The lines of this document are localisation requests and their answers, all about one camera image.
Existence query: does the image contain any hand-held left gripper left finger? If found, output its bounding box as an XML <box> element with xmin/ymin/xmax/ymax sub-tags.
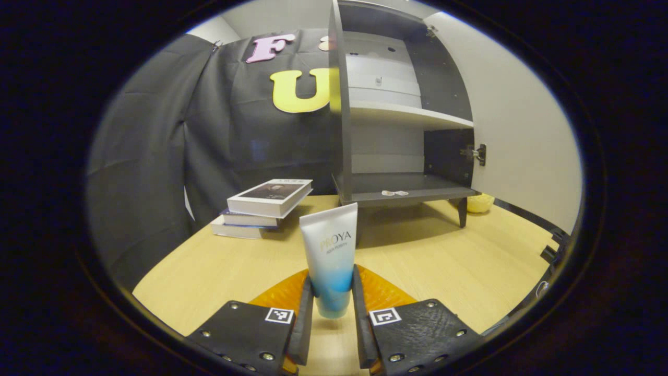
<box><xmin>187</xmin><ymin>269</ymin><xmax>315</xmax><ymax>376</ymax></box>

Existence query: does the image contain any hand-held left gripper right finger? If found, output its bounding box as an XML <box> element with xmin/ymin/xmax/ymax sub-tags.
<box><xmin>351</xmin><ymin>264</ymin><xmax>483</xmax><ymax>376</ymax></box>

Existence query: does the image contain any white and blue bottle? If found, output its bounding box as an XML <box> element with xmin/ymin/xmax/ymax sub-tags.
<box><xmin>299</xmin><ymin>203</ymin><xmax>359</xmax><ymax>319</ymax></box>

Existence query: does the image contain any grey cabinet door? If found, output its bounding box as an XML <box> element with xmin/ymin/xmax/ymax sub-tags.
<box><xmin>423</xmin><ymin>10</ymin><xmax>582</xmax><ymax>237</ymax></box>

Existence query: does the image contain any dark grey cabinet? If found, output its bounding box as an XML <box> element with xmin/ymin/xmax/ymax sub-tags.
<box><xmin>328</xmin><ymin>0</ymin><xmax>488</xmax><ymax>228</ymax></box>

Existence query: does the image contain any white cabinet shelf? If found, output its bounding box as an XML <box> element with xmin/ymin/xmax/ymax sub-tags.
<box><xmin>349</xmin><ymin>100</ymin><xmax>474</xmax><ymax>131</ymax></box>

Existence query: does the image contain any dark blue book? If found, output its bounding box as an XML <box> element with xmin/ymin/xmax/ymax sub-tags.
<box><xmin>219</xmin><ymin>208</ymin><xmax>282</xmax><ymax>228</ymax></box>

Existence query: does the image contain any yellow round object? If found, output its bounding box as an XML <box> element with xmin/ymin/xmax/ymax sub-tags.
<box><xmin>466</xmin><ymin>193</ymin><xmax>495</xmax><ymax>214</ymax></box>

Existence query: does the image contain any black backdrop cloth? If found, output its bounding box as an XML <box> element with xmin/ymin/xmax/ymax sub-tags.
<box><xmin>86</xmin><ymin>29</ymin><xmax>345</xmax><ymax>293</ymax></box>

